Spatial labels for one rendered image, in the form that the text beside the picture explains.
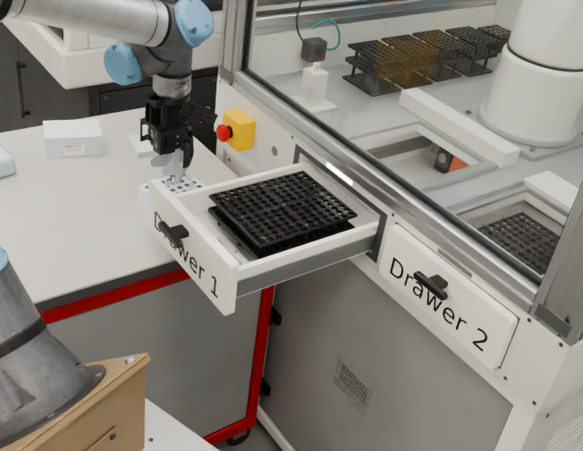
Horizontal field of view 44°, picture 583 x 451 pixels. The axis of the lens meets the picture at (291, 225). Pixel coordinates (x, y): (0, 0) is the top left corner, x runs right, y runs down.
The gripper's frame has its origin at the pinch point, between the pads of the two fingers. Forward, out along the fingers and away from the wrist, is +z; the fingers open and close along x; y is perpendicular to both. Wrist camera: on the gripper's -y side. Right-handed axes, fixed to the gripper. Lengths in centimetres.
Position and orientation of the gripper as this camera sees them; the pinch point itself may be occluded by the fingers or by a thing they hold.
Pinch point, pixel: (177, 174)
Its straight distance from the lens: 159.7
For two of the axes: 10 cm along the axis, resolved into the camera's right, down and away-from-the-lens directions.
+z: -1.2, 8.2, 5.7
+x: 6.8, 4.8, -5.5
